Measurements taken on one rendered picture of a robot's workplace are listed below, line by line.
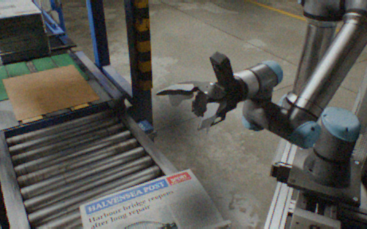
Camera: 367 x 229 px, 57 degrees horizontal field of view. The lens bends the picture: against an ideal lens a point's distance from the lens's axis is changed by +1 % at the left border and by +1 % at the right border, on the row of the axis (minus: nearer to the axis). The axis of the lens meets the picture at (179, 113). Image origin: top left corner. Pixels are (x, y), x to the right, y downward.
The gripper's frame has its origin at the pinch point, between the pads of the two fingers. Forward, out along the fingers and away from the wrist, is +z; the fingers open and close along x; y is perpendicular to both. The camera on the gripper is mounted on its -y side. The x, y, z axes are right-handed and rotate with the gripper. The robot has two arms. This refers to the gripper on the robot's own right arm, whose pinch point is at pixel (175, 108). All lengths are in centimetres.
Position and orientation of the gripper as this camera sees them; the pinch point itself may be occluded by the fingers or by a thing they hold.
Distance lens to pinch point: 74.2
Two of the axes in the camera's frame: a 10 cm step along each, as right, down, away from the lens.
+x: -6.3, -5.3, 5.7
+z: -7.7, 3.4, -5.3
